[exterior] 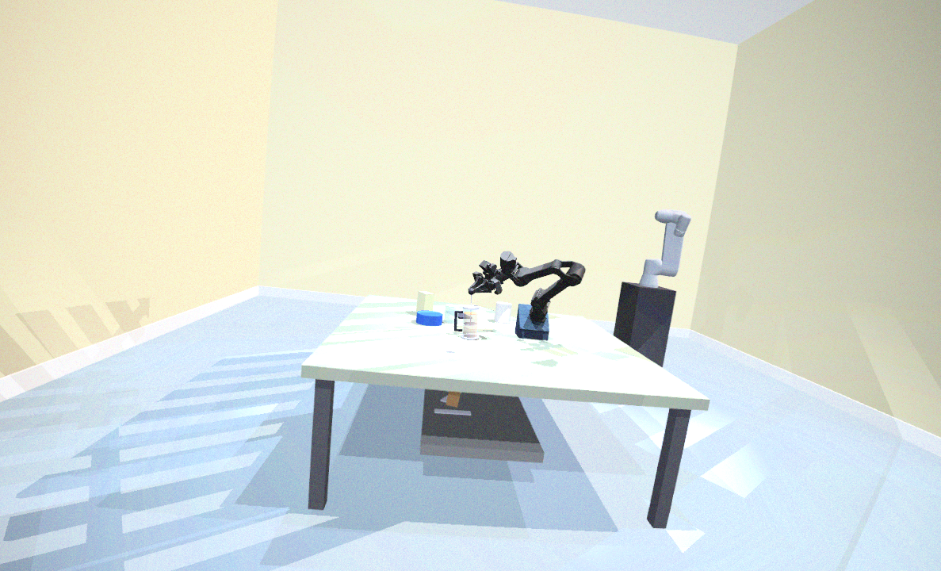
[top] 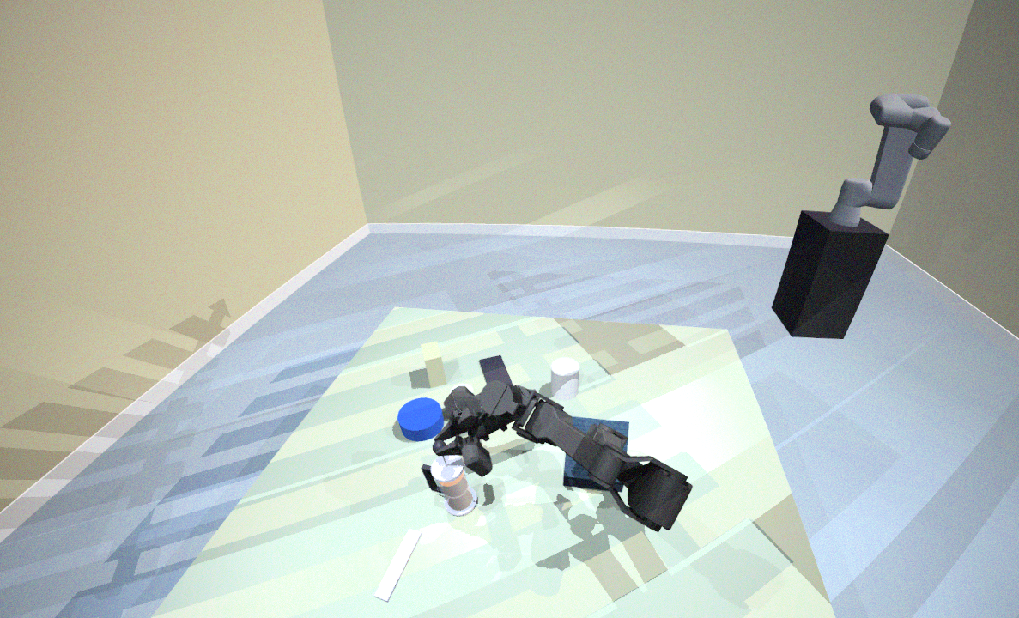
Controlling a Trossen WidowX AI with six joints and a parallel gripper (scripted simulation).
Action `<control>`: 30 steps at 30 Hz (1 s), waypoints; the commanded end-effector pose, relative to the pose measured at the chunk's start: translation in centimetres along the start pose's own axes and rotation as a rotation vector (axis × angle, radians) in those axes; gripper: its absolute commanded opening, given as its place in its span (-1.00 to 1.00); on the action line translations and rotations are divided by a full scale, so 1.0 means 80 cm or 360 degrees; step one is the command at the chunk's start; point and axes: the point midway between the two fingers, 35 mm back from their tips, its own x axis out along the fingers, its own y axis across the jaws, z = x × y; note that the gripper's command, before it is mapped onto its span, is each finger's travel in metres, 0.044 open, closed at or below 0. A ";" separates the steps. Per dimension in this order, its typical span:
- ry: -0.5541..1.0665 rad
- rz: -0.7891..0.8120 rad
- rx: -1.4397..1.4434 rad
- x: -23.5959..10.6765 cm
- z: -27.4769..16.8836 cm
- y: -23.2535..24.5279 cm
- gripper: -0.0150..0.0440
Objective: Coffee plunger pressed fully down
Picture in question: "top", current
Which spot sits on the french press coffee maker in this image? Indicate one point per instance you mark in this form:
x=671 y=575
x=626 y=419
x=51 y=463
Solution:
x=453 y=483

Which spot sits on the cream rectangular block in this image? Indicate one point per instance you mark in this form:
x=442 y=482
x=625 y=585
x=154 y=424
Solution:
x=434 y=364

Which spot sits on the blue cylinder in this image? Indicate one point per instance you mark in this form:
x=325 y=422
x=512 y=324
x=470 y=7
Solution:
x=421 y=419

